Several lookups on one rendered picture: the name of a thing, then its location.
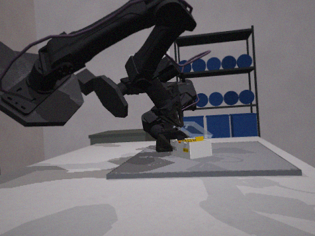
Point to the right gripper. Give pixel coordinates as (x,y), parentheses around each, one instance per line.
(167,103)

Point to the yellow perforated plate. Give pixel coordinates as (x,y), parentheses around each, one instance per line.
(182,138)

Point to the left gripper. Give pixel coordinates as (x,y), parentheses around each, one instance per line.
(167,134)

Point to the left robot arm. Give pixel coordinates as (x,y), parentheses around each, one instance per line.
(152,123)

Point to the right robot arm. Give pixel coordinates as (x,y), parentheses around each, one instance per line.
(146,70)

